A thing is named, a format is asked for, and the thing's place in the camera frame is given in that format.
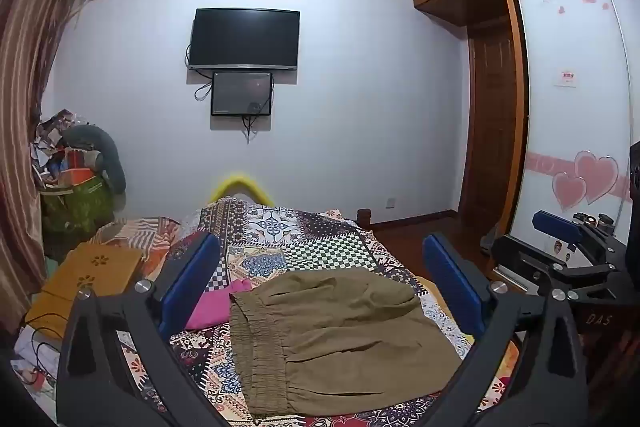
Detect black wall television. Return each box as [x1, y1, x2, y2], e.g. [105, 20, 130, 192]
[188, 8, 301, 71]

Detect large pink heart sticker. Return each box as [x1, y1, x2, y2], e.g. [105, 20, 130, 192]
[574, 150, 620, 206]

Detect white papers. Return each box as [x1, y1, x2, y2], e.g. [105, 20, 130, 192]
[9, 332, 63, 408]

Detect brown striped curtain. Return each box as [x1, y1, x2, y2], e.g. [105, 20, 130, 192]
[0, 0, 83, 333]

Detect patchwork patterned bedspread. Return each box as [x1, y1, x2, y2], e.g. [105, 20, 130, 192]
[10, 197, 521, 427]

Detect yellow headboard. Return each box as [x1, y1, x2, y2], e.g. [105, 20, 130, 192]
[209, 172, 275, 205]

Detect olive green pants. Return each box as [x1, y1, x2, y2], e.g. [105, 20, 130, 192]
[229, 268, 462, 414]

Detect small pink heart sticker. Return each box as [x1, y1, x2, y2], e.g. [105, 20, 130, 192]
[552, 173, 588, 212]

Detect black monitor cable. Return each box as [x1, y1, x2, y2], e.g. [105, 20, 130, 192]
[242, 104, 273, 144]

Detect pile of clutter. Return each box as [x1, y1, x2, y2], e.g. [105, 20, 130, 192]
[31, 109, 96, 195]

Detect pink cloth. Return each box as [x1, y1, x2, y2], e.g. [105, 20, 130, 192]
[186, 277, 253, 330]

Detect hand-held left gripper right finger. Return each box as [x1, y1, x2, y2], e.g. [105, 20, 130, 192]
[415, 233, 590, 427]

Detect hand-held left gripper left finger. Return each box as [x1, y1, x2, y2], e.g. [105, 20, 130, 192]
[56, 231, 237, 427]

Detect small black wall monitor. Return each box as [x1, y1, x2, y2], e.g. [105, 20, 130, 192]
[210, 71, 274, 116]

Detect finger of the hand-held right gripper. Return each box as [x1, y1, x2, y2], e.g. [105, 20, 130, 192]
[531, 210, 630, 264]
[489, 234, 623, 304]

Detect black television cable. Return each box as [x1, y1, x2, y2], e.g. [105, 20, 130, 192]
[186, 41, 214, 104]

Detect grey plush pillow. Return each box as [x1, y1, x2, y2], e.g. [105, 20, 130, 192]
[61, 124, 127, 195]

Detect orange striped cloth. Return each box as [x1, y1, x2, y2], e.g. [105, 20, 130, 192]
[92, 216, 182, 258]

